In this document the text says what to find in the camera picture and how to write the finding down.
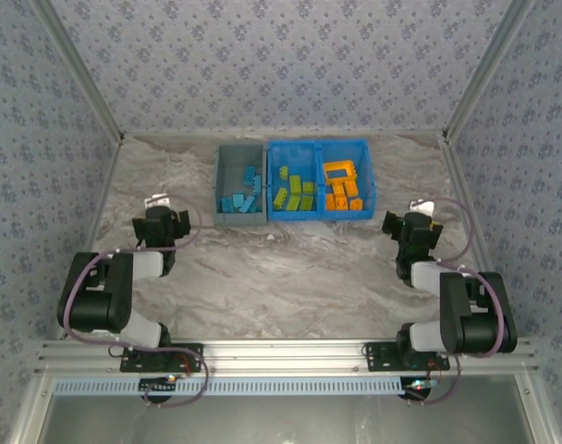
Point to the orange curved lego brick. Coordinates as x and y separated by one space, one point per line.
356 204

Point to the blue plastic bin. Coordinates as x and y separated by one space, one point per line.
299 159
365 185

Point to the blue sloped lego brick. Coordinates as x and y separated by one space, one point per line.
238 201

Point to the grey plastic bin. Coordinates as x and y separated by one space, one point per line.
230 180

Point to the orange lego window frame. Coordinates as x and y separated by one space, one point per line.
341 165

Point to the small green lego brick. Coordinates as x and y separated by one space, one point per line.
283 172
308 187

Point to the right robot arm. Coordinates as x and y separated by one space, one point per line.
475 319

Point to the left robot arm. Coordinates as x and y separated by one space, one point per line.
91 300

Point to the small electronics board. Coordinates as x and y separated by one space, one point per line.
417 388
156 386

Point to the grey metal panel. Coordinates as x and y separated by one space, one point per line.
281 421

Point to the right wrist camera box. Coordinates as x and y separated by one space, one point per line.
423 206

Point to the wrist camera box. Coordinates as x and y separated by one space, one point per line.
157 201
423 206

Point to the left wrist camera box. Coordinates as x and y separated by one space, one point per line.
157 201

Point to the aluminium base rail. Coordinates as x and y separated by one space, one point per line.
281 353

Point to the aluminium corner post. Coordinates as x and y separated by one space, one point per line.
483 69
85 69

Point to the aluminium frame leg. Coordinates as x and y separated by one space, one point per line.
29 411
537 411

